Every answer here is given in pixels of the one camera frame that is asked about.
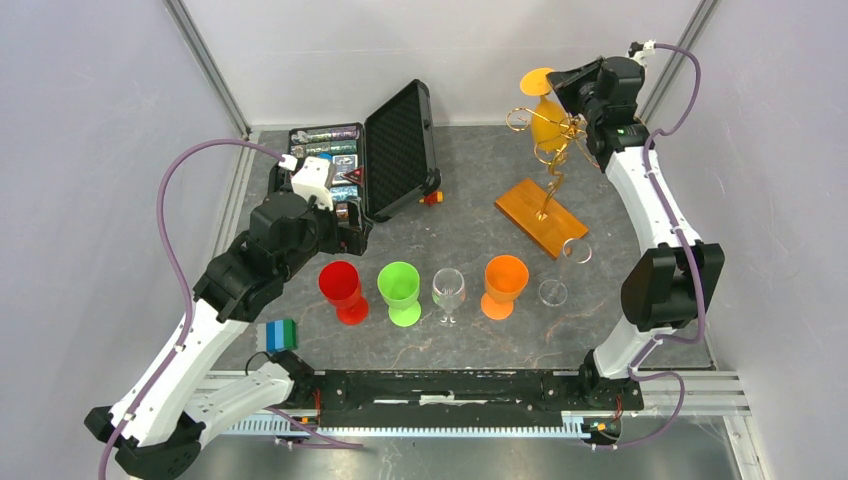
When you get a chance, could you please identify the red wine glass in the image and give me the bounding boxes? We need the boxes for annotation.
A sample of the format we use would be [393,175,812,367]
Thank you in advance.
[318,261,369,325]

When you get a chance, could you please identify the yellow wine glass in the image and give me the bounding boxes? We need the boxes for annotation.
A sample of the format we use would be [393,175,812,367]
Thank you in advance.
[519,67,566,153]

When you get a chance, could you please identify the green wine glass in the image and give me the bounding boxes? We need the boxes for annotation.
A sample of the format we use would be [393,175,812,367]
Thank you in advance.
[377,261,421,328]

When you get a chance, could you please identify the clear round wine glass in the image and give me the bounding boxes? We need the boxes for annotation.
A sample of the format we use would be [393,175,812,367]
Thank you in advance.
[432,268,466,325]

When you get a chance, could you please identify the orange wine glass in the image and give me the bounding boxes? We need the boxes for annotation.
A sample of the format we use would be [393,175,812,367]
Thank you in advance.
[480,255,529,321]

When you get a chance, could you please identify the clear flute wine glass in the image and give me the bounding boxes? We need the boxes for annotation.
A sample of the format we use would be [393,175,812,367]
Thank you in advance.
[538,238,593,307]

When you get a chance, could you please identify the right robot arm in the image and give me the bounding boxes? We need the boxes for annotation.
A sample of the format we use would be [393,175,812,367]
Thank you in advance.
[546,56,725,408]

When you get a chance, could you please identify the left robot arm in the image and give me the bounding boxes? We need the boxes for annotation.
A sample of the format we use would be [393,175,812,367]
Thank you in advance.
[85,191,372,479]

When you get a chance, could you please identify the red all-in triangle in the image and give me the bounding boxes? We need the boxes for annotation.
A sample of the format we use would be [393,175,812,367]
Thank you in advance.
[342,167,364,187]

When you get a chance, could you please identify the playing card deck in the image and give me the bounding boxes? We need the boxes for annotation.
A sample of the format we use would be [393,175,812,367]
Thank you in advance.
[333,155,358,172]

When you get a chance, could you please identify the black poker chip case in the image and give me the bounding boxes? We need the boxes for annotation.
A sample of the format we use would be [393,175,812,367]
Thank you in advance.
[286,79,441,223]

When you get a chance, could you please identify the red yellow small toy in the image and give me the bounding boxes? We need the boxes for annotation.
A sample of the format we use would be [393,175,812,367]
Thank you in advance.
[419,190,444,206]

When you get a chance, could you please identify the blue green toy block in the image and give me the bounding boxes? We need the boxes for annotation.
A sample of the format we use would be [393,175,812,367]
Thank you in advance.
[265,318,299,353]

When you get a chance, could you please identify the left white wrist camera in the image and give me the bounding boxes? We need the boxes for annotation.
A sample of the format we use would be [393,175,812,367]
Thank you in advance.
[277,154,336,210]

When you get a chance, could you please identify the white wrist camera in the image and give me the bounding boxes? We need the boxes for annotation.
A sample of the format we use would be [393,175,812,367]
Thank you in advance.
[627,40,656,67]
[277,154,336,210]

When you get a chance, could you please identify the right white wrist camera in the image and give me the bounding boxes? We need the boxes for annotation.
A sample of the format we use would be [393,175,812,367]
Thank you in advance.
[627,40,656,67]

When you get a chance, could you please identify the gold wire glass rack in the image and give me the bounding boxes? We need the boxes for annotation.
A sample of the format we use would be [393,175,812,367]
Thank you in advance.
[494,107,588,260]

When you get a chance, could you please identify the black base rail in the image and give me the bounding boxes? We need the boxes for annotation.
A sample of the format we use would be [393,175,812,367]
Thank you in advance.
[278,369,644,428]

